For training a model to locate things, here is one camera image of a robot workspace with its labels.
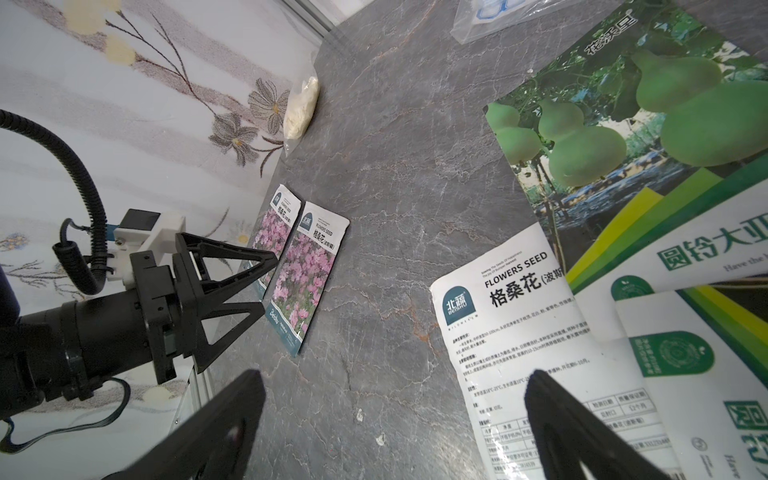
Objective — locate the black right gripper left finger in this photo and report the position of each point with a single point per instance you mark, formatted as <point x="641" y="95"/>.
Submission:
<point x="214" y="443"/>

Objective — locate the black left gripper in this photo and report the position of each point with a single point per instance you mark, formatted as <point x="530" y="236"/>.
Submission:
<point x="208" y="274"/>

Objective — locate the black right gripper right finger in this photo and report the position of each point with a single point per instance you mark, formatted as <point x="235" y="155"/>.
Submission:
<point x="572" y="442"/>

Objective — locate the white flower seed packet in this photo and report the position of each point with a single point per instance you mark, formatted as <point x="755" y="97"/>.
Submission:
<point x="511" y="312"/>
<point x="302" y="277"/>
<point x="274" y="228"/>

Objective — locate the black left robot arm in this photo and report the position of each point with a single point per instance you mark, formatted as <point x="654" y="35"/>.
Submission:
<point x="70" y="351"/>

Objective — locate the small green gourd seed packet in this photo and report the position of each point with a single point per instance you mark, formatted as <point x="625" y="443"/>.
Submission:
<point x="702" y="352"/>

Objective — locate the large green gourd seed packet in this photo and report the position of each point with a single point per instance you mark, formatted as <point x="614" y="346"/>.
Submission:
<point x="642" y="150"/>

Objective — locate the bag of cream gloves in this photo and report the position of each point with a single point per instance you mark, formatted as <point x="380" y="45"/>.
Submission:
<point x="300" y="109"/>

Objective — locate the bag of blue face masks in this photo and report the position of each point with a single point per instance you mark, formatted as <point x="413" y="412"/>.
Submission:
<point x="479" y="18"/>

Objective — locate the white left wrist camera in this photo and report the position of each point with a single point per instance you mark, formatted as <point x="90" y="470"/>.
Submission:
<point x="138" y="231"/>

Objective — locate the aluminium corner frame post left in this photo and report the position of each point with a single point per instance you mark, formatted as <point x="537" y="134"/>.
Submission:
<point x="310" y="15"/>

